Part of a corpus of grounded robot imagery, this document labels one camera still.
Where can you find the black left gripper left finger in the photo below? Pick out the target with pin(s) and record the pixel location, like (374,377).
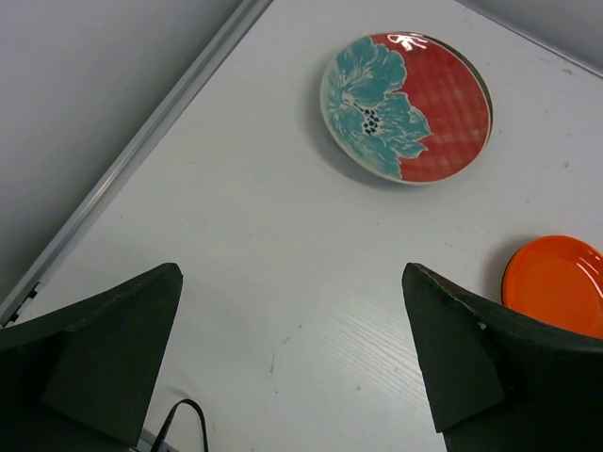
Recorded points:
(82,377)

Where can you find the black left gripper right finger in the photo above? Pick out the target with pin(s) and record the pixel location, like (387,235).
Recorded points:
(497,380)

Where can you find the orange plastic plate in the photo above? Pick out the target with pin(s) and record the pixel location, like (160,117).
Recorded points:
(557,280)

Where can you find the red teal floral plate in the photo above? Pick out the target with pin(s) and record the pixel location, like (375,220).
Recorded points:
(478,77)
(404,108)

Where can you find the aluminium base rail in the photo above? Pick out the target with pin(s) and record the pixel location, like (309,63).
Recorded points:
(133,154)

